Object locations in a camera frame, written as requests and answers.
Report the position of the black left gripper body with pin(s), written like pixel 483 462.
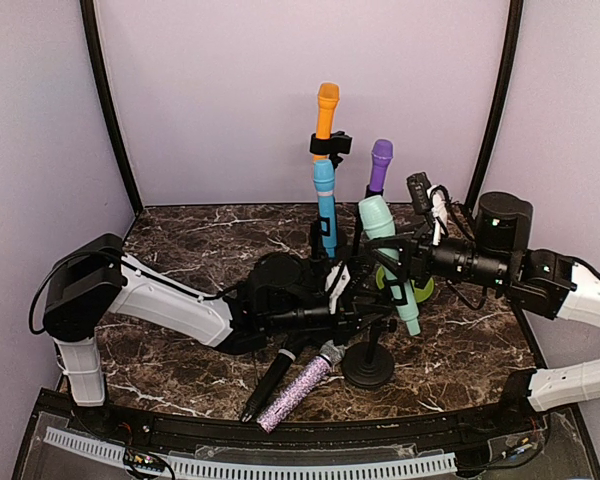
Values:
pixel 347 319

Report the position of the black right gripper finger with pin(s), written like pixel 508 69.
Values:
pixel 391 259
pixel 391 242

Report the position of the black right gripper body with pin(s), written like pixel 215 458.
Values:
pixel 422 266

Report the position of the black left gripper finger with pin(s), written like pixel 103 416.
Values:
pixel 382 321
pixel 372 304

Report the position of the black round-base stand purple mic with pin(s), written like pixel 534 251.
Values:
pixel 358 228

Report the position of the black round-base stand mint mic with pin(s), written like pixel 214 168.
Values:
pixel 369 365

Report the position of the black handheld microphone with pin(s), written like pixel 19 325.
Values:
pixel 268 384

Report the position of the glitter purple silver-head microphone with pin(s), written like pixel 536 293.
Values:
pixel 303 384

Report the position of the blue microphone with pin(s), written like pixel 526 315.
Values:
pixel 324 183

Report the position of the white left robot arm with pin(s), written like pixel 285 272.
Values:
pixel 309 300

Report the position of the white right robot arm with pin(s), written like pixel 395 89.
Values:
pixel 541 281

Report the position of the black round-base stand blue mic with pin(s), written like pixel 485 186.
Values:
pixel 315 240

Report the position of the black round-base stand orange mic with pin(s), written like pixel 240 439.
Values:
pixel 333 148

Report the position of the orange microphone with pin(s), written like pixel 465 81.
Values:
pixel 328 99

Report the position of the lime green plate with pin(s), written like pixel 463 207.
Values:
pixel 420 294

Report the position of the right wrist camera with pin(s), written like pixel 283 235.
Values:
pixel 430 203

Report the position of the right black corner post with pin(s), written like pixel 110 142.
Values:
pixel 496 111

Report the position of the black corner post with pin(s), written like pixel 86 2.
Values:
pixel 97 61
pixel 496 111

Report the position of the black front table rail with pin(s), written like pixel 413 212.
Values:
pixel 463 429

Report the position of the white slotted cable duct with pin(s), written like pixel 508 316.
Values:
pixel 209 462

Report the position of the left black corner post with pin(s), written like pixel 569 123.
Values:
pixel 97 61

